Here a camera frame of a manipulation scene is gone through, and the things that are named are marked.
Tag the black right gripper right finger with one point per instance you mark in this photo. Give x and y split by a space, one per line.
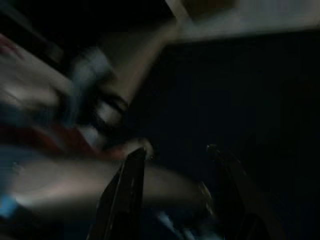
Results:
235 212

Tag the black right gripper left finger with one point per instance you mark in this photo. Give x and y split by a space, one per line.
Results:
120 212

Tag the translucent purple measuring jug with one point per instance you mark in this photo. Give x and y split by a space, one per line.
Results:
75 185

